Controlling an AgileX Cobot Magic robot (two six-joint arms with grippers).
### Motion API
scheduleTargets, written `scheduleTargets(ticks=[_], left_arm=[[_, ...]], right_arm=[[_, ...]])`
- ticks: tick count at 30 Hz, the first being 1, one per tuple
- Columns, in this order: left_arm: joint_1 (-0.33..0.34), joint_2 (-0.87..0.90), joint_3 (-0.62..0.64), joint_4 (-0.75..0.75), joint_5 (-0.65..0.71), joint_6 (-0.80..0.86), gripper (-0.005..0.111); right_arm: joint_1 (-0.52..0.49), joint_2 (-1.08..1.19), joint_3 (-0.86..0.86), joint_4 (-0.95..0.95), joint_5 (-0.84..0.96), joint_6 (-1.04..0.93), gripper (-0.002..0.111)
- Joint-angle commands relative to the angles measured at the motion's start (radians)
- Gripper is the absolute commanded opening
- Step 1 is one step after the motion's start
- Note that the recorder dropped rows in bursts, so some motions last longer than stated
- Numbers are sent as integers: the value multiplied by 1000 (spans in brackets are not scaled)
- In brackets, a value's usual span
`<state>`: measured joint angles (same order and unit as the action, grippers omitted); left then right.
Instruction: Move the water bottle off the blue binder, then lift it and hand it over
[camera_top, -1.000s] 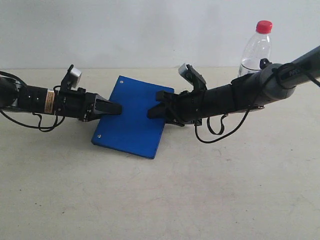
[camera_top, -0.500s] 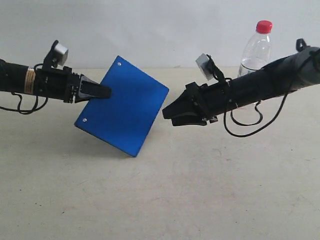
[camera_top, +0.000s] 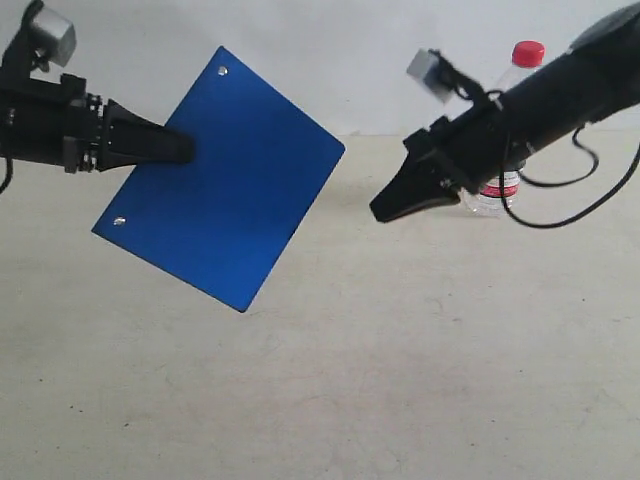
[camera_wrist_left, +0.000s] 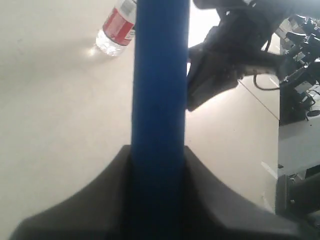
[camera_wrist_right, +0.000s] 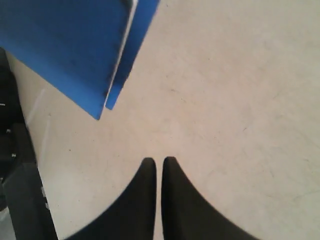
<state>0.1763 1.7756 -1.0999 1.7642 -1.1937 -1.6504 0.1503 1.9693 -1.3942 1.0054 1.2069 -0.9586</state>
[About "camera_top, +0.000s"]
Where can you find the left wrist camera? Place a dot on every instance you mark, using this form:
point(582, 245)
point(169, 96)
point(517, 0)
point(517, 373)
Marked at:
point(43, 37)

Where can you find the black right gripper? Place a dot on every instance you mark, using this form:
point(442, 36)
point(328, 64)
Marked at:
point(451, 155)

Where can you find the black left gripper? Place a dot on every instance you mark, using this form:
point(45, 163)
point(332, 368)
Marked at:
point(61, 124)

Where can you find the blue binder folder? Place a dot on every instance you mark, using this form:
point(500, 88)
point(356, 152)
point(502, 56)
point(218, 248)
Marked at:
point(221, 222)

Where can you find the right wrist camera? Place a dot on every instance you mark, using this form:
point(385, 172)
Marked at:
point(434, 73)

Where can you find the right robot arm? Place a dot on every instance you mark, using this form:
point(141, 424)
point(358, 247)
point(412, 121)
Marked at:
point(595, 78)

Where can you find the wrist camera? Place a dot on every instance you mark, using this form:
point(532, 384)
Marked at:
point(434, 73)
point(43, 37)

